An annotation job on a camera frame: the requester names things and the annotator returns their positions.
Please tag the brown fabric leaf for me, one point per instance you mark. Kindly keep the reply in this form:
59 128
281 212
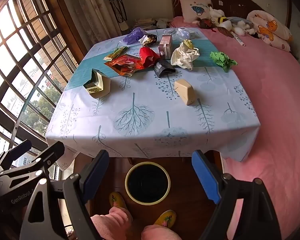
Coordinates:
225 31

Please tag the leaf print tablecloth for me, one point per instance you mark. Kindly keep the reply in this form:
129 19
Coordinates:
145 100

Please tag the clear plastic bag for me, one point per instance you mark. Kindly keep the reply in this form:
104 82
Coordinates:
168 31

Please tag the red packet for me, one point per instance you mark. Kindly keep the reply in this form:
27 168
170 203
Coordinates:
148 55

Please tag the red orange snack wrapper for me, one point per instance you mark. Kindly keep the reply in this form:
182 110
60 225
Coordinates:
123 63

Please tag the white cardboard box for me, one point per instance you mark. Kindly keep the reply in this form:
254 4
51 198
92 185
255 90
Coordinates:
186 32

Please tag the dark wooden headboard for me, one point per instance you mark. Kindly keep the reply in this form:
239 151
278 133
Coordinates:
230 3

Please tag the rolled white paper tube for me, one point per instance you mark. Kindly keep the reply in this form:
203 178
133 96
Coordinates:
238 40

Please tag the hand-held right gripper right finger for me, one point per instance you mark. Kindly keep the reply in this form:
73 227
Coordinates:
206 177

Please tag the black packet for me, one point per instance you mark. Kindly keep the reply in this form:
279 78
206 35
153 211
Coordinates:
163 68

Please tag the grid window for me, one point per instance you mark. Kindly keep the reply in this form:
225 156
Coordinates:
15 62

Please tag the small white boxes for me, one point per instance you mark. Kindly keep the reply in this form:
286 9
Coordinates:
162 22

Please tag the green yellow snack packet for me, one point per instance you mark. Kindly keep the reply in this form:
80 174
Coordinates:
116 53

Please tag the cream floral curtain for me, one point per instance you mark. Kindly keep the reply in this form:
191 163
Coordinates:
90 12

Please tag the person's right leg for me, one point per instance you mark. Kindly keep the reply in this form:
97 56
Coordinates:
160 233

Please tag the person's left leg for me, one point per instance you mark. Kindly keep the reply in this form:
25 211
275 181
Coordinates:
110 223

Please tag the black bin yellow rim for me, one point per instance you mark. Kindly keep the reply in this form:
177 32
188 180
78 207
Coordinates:
148 182

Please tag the crumpled dark gold wrapper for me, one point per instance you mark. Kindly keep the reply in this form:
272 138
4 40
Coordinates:
148 39

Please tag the white printed pillow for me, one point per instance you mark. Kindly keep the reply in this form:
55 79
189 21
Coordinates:
193 8

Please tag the stack of books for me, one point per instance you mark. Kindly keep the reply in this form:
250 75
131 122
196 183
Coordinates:
145 23

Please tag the yellow slipper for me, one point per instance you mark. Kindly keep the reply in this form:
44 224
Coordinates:
117 200
166 218

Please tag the white paper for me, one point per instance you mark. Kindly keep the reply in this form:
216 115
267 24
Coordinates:
183 56

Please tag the brown bird plush toy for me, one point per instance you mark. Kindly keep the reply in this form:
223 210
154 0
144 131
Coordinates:
207 23

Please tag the pink bed sheet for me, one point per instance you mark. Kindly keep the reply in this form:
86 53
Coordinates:
277 105

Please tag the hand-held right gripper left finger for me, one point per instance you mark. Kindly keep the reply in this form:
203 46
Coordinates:
97 173

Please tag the pink drink carton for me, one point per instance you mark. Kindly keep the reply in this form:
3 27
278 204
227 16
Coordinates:
165 46

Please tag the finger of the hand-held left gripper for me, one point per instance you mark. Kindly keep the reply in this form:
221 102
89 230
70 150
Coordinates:
40 163
13 155

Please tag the closed beige box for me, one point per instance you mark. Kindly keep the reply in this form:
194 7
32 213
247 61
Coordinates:
186 91

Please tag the crumpled green paper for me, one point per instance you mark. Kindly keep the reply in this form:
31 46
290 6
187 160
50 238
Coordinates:
222 60

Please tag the person's leg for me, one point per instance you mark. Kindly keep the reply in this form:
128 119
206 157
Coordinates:
160 233
110 223

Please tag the purple plastic bag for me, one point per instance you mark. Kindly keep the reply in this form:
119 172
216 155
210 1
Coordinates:
133 36

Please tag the crumpled yellow paper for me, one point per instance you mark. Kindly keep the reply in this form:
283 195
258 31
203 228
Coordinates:
188 43

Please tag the open beige box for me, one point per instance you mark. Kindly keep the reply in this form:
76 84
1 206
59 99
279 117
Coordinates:
98 85

